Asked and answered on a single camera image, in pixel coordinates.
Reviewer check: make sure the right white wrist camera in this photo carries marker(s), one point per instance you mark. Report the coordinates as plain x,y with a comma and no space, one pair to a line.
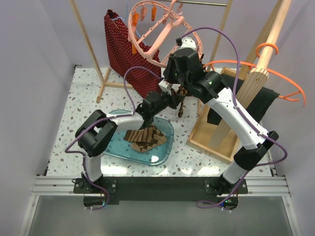
186,42

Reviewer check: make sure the aluminium rail frame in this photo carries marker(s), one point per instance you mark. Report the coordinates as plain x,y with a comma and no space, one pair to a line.
54,210

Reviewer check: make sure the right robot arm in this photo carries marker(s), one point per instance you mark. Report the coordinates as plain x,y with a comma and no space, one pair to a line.
184,68

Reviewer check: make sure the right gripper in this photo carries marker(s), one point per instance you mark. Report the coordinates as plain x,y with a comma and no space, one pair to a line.
167,72

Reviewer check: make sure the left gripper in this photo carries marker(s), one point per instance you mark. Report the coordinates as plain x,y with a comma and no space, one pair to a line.
174,100

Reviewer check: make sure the blue transparent plastic basin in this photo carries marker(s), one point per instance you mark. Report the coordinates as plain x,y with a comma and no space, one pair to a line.
120,148

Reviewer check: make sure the pink round clip hanger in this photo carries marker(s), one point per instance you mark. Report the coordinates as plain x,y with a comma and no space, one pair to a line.
170,17

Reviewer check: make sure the black garment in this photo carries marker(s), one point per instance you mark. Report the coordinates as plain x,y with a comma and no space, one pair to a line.
257,108

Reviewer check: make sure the beige brown argyle sock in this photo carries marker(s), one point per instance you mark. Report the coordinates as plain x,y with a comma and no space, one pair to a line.
158,139

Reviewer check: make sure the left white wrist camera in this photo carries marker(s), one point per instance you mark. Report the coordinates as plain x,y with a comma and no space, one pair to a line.
165,86

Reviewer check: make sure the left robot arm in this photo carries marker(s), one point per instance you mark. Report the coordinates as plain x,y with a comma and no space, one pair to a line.
96,132

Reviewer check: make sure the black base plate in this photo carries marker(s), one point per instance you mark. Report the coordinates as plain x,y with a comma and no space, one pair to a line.
161,189

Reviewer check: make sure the orange plastic hanger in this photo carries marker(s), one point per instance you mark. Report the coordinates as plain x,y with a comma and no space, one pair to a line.
286,97

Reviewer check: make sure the red polka dot garment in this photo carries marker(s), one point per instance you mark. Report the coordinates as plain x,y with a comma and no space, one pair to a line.
121,58

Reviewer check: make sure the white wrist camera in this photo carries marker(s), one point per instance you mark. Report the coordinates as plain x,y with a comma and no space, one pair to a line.
165,86
186,42

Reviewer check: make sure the light blue hanger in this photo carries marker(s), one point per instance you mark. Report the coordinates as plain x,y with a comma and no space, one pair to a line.
125,18

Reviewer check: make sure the wooden clothes rack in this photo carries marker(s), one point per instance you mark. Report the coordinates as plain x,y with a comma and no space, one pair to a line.
262,71

